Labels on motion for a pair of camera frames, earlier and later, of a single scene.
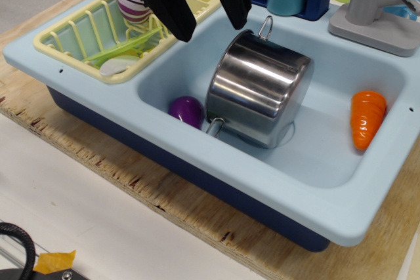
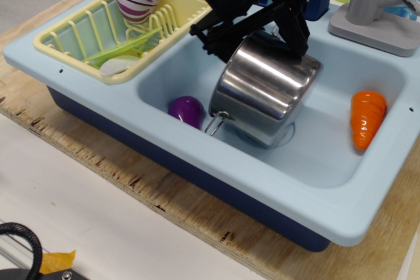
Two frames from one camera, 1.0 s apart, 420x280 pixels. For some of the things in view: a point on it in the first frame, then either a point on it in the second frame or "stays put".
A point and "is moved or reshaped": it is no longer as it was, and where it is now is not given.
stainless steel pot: x=255 y=87 is moved or reshaped
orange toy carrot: x=367 y=109 stays put
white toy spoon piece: x=117 y=64 stays put
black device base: x=17 y=273 stays put
